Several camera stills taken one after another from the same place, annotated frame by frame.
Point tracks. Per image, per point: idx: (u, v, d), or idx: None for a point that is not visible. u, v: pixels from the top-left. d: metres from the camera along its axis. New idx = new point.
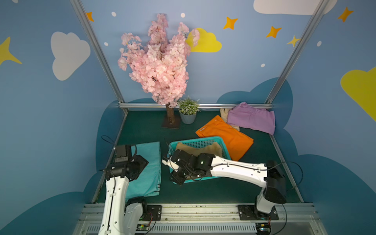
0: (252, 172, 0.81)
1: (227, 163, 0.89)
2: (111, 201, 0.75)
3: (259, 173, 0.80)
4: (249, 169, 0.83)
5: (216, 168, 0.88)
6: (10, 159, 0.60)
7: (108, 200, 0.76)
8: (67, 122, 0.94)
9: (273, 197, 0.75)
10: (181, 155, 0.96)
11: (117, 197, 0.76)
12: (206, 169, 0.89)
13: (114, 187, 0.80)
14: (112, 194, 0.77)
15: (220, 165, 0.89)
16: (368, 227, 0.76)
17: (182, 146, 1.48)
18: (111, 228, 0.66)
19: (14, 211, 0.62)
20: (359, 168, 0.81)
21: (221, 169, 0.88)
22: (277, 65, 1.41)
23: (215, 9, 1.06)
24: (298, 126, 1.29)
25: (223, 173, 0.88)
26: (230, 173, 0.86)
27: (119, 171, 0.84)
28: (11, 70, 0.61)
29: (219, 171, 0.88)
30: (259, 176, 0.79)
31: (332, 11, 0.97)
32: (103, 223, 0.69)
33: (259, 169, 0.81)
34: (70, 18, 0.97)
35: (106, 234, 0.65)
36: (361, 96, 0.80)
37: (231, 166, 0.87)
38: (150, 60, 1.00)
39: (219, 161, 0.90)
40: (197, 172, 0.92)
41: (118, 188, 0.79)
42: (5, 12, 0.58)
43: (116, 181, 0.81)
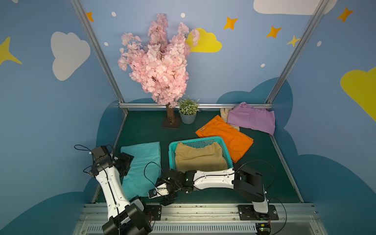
0: (223, 177, 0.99)
1: (204, 175, 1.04)
2: (108, 185, 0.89)
3: (228, 178, 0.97)
4: (221, 176, 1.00)
5: (198, 181, 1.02)
6: (10, 158, 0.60)
7: (105, 186, 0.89)
8: (67, 123, 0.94)
9: (246, 196, 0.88)
10: (172, 174, 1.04)
11: (113, 181, 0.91)
12: (193, 184, 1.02)
13: (107, 176, 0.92)
14: (108, 180, 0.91)
15: (199, 177, 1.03)
16: (368, 227, 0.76)
17: (182, 146, 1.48)
18: (120, 202, 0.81)
19: (15, 210, 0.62)
20: (359, 168, 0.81)
21: (200, 181, 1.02)
22: (277, 64, 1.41)
23: (215, 9, 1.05)
24: (298, 126, 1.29)
25: (205, 184, 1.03)
26: (209, 182, 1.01)
27: (105, 165, 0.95)
28: (11, 70, 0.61)
29: (200, 183, 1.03)
30: (228, 181, 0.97)
31: (332, 11, 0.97)
32: (109, 203, 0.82)
33: (227, 174, 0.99)
34: (70, 18, 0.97)
35: (116, 207, 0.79)
36: (361, 96, 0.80)
37: (209, 176, 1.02)
38: (150, 60, 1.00)
39: (199, 175, 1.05)
40: (185, 188, 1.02)
41: (111, 176, 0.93)
42: (5, 12, 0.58)
43: (107, 171, 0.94)
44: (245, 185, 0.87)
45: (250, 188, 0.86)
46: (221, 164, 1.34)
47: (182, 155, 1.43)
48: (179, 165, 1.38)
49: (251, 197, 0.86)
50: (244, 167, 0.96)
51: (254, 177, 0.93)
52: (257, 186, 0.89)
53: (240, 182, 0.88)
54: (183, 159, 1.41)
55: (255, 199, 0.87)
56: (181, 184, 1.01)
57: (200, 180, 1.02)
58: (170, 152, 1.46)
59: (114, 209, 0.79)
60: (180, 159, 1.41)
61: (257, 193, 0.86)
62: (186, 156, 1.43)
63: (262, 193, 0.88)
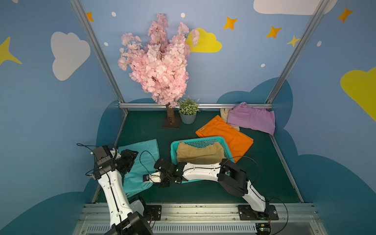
0: (209, 171, 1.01)
1: (192, 167, 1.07)
2: (111, 191, 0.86)
3: (214, 171, 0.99)
4: (207, 169, 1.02)
5: (186, 172, 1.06)
6: (10, 158, 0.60)
7: (107, 191, 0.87)
8: (67, 123, 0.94)
9: (229, 189, 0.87)
10: (163, 164, 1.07)
11: (115, 185, 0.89)
12: (181, 175, 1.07)
13: (109, 180, 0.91)
14: (110, 186, 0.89)
15: (188, 169, 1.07)
16: (368, 227, 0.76)
17: (183, 145, 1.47)
18: (122, 209, 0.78)
19: (15, 210, 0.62)
20: (360, 168, 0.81)
21: (189, 172, 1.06)
22: (277, 64, 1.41)
23: (215, 9, 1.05)
24: (298, 126, 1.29)
25: (193, 176, 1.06)
26: (196, 174, 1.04)
27: (108, 168, 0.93)
28: (11, 70, 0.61)
29: (189, 174, 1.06)
30: (214, 174, 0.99)
31: (332, 11, 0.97)
32: (111, 210, 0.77)
33: (214, 167, 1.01)
34: (70, 18, 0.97)
35: (119, 215, 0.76)
36: (361, 96, 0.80)
37: (197, 168, 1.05)
38: (150, 60, 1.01)
39: (188, 167, 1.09)
40: (175, 177, 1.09)
41: (113, 180, 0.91)
42: (6, 11, 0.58)
43: (109, 175, 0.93)
44: (227, 177, 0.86)
45: (232, 181, 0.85)
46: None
47: (184, 153, 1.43)
48: None
49: (233, 190, 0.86)
50: (228, 162, 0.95)
51: (239, 174, 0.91)
52: (241, 181, 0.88)
53: (223, 175, 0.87)
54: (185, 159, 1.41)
55: (238, 193, 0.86)
56: (171, 174, 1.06)
57: (188, 171, 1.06)
58: (171, 150, 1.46)
59: (116, 216, 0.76)
60: (182, 158, 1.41)
61: (240, 187, 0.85)
62: (188, 155, 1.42)
63: (245, 188, 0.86)
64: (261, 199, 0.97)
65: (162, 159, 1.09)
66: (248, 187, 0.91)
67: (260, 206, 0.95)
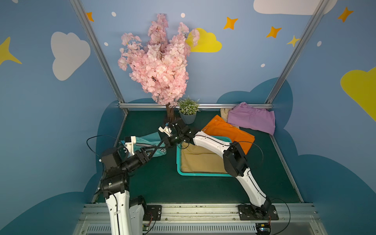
0: (219, 145, 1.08)
1: (204, 135, 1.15)
2: (117, 220, 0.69)
3: (223, 146, 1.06)
4: (217, 143, 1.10)
5: (198, 137, 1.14)
6: (10, 158, 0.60)
7: (113, 219, 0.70)
8: (67, 123, 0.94)
9: (226, 166, 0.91)
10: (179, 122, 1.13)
11: (123, 214, 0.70)
12: (192, 136, 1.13)
13: (117, 204, 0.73)
14: (117, 213, 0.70)
15: (200, 135, 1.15)
16: (368, 227, 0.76)
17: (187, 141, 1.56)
18: None
19: (14, 211, 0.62)
20: (360, 168, 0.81)
21: (200, 138, 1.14)
22: (277, 64, 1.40)
23: (215, 9, 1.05)
24: (298, 126, 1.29)
25: (202, 143, 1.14)
26: (205, 143, 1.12)
27: (117, 185, 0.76)
28: (11, 70, 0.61)
29: (199, 140, 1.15)
30: (221, 149, 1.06)
31: (332, 11, 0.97)
32: None
33: (223, 143, 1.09)
34: (70, 18, 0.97)
35: None
36: (361, 96, 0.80)
37: (208, 138, 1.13)
38: (150, 60, 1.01)
39: (200, 133, 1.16)
40: (185, 136, 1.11)
41: (121, 204, 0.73)
42: (6, 12, 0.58)
43: (117, 198, 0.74)
44: (231, 157, 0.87)
45: (234, 162, 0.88)
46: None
47: (189, 149, 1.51)
48: (184, 157, 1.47)
49: (230, 168, 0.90)
50: (239, 147, 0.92)
51: (241, 158, 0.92)
52: (239, 164, 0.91)
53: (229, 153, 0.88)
54: (189, 153, 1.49)
55: (232, 172, 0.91)
56: (183, 132, 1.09)
57: (200, 137, 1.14)
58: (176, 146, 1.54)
59: None
60: (186, 152, 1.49)
61: (236, 169, 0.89)
62: (192, 151, 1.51)
63: (240, 170, 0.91)
64: (259, 190, 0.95)
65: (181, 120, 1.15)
66: (245, 172, 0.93)
67: (258, 200, 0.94)
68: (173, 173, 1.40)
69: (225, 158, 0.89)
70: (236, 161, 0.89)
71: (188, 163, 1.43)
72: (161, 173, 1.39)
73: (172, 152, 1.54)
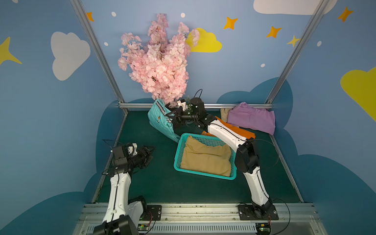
0: (234, 137, 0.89)
1: (221, 125, 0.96)
2: (115, 191, 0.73)
3: (238, 140, 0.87)
4: (233, 135, 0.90)
5: (213, 126, 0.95)
6: (10, 158, 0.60)
7: (112, 190, 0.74)
8: (67, 122, 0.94)
9: (238, 160, 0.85)
10: (200, 105, 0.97)
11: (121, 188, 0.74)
12: (206, 124, 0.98)
13: (118, 180, 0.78)
14: (117, 185, 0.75)
15: (216, 125, 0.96)
16: (368, 227, 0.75)
17: (192, 139, 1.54)
18: (118, 209, 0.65)
19: (14, 210, 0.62)
20: (360, 168, 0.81)
21: (215, 127, 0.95)
22: (277, 64, 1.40)
23: (215, 9, 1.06)
24: (298, 126, 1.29)
25: (216, 133, 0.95)
26: (220, 133, 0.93)
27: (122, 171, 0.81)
28: (11, 70, 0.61)
29: (214, 129, 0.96)
30: (235, 143, 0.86)
31: (332, 11, 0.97)
32: (108, 207, 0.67)
33: (240, 137, 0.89)
34: (70, 18, 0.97)
35: (112, 214, 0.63)
36: (361, 96, 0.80)
37: (224, 129, 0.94)
38: (150, 60, 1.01)
39: (217, 123, 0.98)
40: (199, 122, 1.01)
41: (121, 181, 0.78)
42: (6, 12, 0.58)
43: (120, 176, 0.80)
44: (245, 153, 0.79)
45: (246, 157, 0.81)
46: (224, 167, 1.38)
47: (191, 148, 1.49)
48: (186, 155, 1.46)
49: (242, 163, 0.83)
50: (255, 144, 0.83)
51: (254, 155, 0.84)
52: (250, 161, 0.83)
53: (244, 149, 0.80)
54: (191, 152, 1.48)
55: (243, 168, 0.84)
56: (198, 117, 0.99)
57: (215, 127, 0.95)
58: (180, 142, 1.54)
59: (109, 215, 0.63)
60: (188, 151, 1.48)
61: (247, 165, 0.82)
62: (195, 150, 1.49)
63: (251, 167, 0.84)
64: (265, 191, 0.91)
65: (202, 103, 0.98)
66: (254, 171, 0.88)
67: (260, 199, 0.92)
68: (173, 173, 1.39)
69: (238, 152, 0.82)
70: (248, 157, 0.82)
71: (188, 160, 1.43)
72: (161, 173, 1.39)
73: (172, 152, 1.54)
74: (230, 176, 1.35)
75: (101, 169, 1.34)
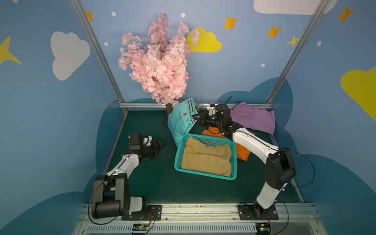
0: (263, 145, 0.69)
1: (247, 132, 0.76)
2: (123, 161, 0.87)
3: (269, 149, 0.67)
4: (262, 143, 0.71)
5: (237, 133, 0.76)
6: (11, 158, 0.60)
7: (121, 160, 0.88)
8: (67, 122, 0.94)
9: (269, 172, 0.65)
10: (227, 112, 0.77)
11: (127, 163, 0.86)
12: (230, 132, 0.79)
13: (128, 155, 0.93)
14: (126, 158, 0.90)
15: (241, 131, 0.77)
16: (368, 227, 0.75)
17: (192, 139, 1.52)
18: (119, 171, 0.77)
19: (14, 210, 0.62)
20: (360, 168, 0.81)
21: (242, 134, 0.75)
22: (277, 64, 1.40)
23: (215, 9, 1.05)
24: (298, 126, 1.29)
25: (241, 141, 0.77)
26: (246, 142, 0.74)
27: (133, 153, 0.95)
28: (11, 70, 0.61)
29: (239, 137, 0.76)
30: (265, 152, 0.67)
31: (332, 11, 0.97)
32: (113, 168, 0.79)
33: (270, 146, 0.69)
34: (70, 18, 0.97)
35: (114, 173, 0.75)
36: (361, 96, 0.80)
37: (252, 136, 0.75)
38: (150, 60, 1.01)
39: (242, 128, 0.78)
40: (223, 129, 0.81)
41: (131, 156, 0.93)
42: (6, 12, 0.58)
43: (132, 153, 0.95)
44: (278, 166, 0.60)
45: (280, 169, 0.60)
46: (224, 167, 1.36)
47: (192, 148, 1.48)
48: (186, 155, 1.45)
49: (273, 176, 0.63)
50: (290, 155, 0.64)
51: (289, 171, 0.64)
52: (286, 176, 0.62)
53: (277, 158, 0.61)
54: (191, 152, 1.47)
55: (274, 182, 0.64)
56: (222, 124, 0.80)
57: (240, 133, 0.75)
58: (181, 143, 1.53)
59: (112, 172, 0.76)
60: (189, 151, 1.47)
61: (281, 179, 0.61)
62: (195, 150, 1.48)
63: (283, 185, 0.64)
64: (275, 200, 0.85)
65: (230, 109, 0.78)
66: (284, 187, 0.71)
67: (267, 203, 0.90)
68: (173, 173, 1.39)
69: (268, 162, 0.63)
70: (282, 172, 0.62)
71: (188, 160, 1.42)
72: (161, 173, 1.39)
73: (172, 152, 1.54)
74: (230, 176, 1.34)
75: (101, 169, 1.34)
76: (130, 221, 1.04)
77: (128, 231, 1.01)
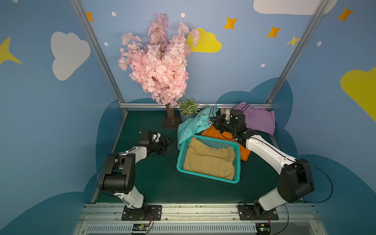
0: (278, 155, 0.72)
1: (263, 140, 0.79)
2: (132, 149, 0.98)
3: (284, 159, 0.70)
4: (277, 152, 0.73)
5: (252, 140, 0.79)
6: (11, 158, 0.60)
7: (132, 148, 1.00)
8: (67, 123, 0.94)
9: (283, 183, 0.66)
10: (242, 118, 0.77)
11: (136, 151, 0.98)
12: (246, 137, 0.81)
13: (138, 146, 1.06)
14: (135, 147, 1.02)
15: (257, 139, 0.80)
16: (368, 227, 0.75)
17: (196, 141, 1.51)
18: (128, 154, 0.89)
19: (15, 210, 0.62)
20: (359, 168, 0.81)
21: (256, 142, 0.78)
22: (277, 65, 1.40)
23: (215, 9, 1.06)
24: (298, 126, 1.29)
25: (255, 149, 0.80)
26: (261, 149, 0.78)
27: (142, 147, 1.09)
28: (11, 70, 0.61)
29: (253, 144, 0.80)
30: (281, 163, 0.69)
31: (332, 11, 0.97)
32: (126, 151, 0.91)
33: (286, 156, 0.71)
34: (70, 18, 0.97)
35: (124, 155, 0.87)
36: (361, 95, 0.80)
37: (267, 144, 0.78)
38: (150, 60, 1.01)
39: (257, 136, 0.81)
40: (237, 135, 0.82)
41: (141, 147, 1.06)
42: (6, 12, 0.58)
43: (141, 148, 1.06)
44: (293, 178, 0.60)
45: (295, 182, 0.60)
46: (227, 170, 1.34)
47: (195, 149, 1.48)
48: (189, 157, 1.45)
49: (288, 188, 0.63)
50: (308, 169, 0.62)
51: (306, 184, 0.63)
52: (301, 189, 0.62)
53: (293, 171, 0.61)
54: (195, 153, 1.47)
55: (289, 194, 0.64)
56: (236, 129, 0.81)
57: (256, 141, 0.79)
58: (184, 143, 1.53)
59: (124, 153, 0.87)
60: (192, 152, 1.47)
61: (295, 193, 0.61)
62: (199, 152, 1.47)
63: (298, 198, 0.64)
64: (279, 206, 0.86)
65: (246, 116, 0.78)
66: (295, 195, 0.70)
67: (267, 205, 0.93)
68: (173, 173, 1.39)
69: (283, 173, 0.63)
70: (298, 185, 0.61)
71: (191, 162, 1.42)
72: (161, 173, 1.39)
73: (172, 152, 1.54)
74: (232, 179, 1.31)
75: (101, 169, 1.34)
76: (130, 221, 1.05)
77: (128, 231, 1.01)
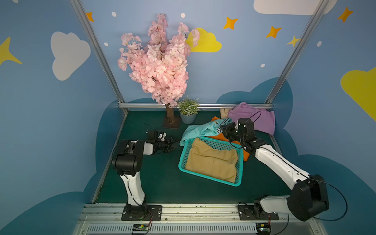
0: (291, 170, 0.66)
1: (273, 151, 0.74)
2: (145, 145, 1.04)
3: (297, 175, 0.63)
4: (289, 166, 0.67)
5: (263, 151, 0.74)
6: (10, 158, 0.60)
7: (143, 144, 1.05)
8: (67, 123, 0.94)
9: (294, 199, 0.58)
10: (249, 126, 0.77)
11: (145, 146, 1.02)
12: (255, 147, 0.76)
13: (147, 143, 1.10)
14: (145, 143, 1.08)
15: (268, 150, 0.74)
16: (368, 227, 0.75)
17: (198, 141, 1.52)
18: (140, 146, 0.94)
19: (14, 210, 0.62)
20: (360, 168, 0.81)
21: (266, 152, 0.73)
22: (277, 65, 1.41)
23: (215, 10, 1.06)
24: (298, 126, 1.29)
25: (265, 159, 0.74)
26: (271, 161, 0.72)
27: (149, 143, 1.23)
28: (11, 70, 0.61)
29: (263, 155, 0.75)
30: (293, 177, 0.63)
31: (332, 11, 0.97)
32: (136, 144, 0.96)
33: (299, 171, 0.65)
34: (71, 19, 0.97)
35: None
36: (361, 95, 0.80)
37: (279, 156, 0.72)
38: (150, 60, 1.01)
39: (269, 147, 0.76)
40: (246, 144, 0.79)
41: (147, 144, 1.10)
42: (6, 12, 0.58)
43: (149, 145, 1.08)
44: (307, 194, 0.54)
45: (308, 199, 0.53)
46: (229, 172, 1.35)
47: (198, 149, 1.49)
48: (192, 157, 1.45)
49: (299, 204, 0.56)
50: (323, 186, 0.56)
51: (319, 202, 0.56)
52: (315, 207, 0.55)
53: (306, 186, 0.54)
54: (197, 153, 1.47)
55: (300, 211, 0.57)
56: (245, 137, 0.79)
57: (266, 151, 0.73)
58: (186, 144, 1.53)
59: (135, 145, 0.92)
60: (195, 152, 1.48)
61: (308, 211, 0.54)
62: (201, 152, 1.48)
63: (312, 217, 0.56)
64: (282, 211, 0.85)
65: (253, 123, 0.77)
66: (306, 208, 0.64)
67: (266, 207, 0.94)
68: (173, 173, 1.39)
69: (295, 188, 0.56)
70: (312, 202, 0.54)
71: (192, 162, 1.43)
72: (161, 173, 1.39)
73: (172, 152, 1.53)
74: (234, 181, 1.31)
75: (101, 169, 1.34)
76: (130, 221, 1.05)
77: (128, 231, 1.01)
